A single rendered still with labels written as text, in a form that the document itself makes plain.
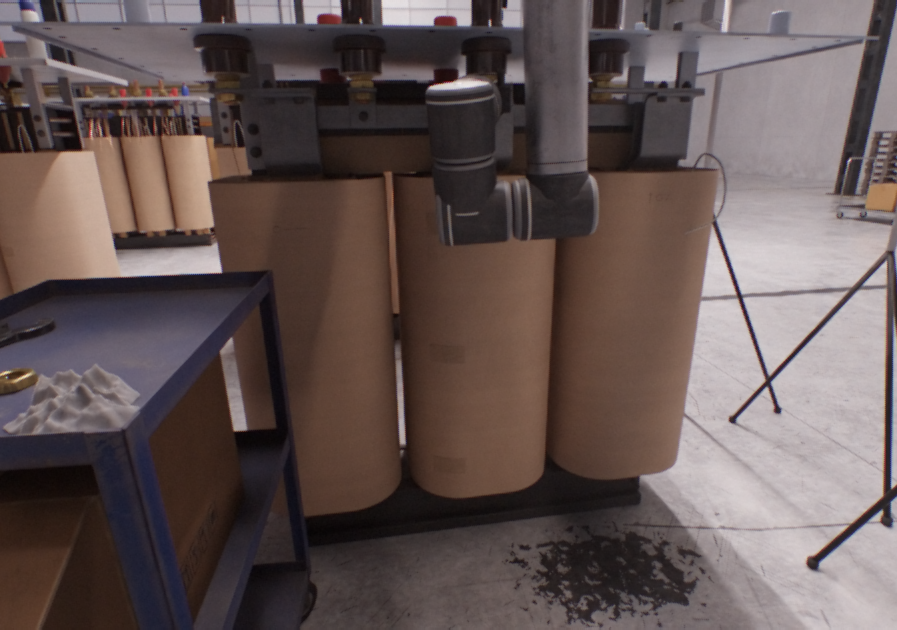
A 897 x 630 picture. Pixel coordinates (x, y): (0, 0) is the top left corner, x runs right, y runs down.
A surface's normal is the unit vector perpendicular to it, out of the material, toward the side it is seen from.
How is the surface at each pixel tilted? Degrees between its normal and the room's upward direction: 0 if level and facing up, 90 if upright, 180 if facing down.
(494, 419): 90
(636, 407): 90
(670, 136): 90
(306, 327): 90
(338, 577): 0
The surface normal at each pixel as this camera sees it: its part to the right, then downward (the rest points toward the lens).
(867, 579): -0.02, -0.95
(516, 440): 0.30, 0.30
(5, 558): 0.04, -0.71
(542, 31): -0.51, 0.32
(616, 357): -0.08, 0.32
